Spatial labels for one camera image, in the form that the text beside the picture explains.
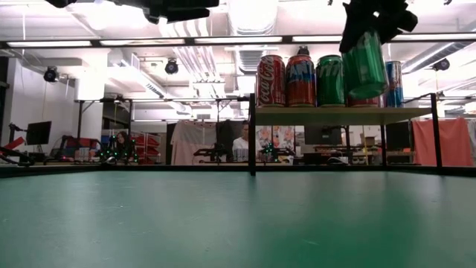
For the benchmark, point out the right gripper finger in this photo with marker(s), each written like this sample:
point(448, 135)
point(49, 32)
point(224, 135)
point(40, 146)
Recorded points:
point(349, 39)

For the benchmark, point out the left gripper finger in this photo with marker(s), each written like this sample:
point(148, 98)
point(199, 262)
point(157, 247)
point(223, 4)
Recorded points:
point(189, 9)

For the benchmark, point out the green Sprite can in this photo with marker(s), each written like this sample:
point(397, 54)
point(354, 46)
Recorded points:
point(330, 80)
point(366, 70)

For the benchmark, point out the slim Red Bull can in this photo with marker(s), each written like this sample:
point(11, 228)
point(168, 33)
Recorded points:
point(395, 83)

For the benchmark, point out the red soda can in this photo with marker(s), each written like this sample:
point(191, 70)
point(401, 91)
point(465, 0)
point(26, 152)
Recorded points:
point(300, 80)

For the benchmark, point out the white pink Spindrift can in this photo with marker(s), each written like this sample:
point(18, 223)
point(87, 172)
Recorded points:
point(362, 103)

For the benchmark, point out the red Coca-Cola can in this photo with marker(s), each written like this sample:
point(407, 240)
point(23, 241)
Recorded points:
point(270, 80)

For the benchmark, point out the black overhead light bar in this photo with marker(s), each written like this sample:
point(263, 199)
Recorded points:
point(189, 41)

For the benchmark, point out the black ceiling spotlight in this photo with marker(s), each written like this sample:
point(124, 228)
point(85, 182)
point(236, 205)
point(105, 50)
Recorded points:
point(51, 74)
point(441, 64)
point(303, 51)
point(171, 67)

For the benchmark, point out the black computer monitor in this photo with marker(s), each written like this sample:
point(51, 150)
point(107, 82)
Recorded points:
point(38, 133)
point(323, 136)

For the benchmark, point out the cardboard box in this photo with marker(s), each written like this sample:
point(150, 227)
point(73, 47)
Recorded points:
point(369, 140)

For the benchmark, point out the black screen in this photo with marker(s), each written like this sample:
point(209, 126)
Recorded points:
point(398, 136)

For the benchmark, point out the floral patterned cloth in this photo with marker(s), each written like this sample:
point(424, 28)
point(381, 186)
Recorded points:
point(284, 136)

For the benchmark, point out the black cloth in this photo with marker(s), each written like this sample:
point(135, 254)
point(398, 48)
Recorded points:
point(225, 130)

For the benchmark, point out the white cloth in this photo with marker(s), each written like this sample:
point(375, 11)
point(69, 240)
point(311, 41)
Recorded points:
point(191, 141)

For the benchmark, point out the red parts bin rack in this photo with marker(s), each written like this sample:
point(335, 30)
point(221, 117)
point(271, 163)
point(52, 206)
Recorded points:
point(148, 147)

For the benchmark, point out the red fabric cover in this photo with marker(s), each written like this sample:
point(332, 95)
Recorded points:
point(446, 143)

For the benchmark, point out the red black background machine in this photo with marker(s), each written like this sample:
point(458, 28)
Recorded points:
point(16, 143)

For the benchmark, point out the green table mat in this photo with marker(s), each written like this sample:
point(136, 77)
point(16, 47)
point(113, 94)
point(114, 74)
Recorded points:
point(186, 231)

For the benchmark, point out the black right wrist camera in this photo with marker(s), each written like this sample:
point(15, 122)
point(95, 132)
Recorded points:
point(407, 20)

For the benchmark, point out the wooden shelf with black frame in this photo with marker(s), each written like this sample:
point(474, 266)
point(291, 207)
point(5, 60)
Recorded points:
point(334, 116)

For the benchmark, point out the black metal table frame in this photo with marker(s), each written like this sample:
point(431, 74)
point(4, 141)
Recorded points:
point(186, 168)

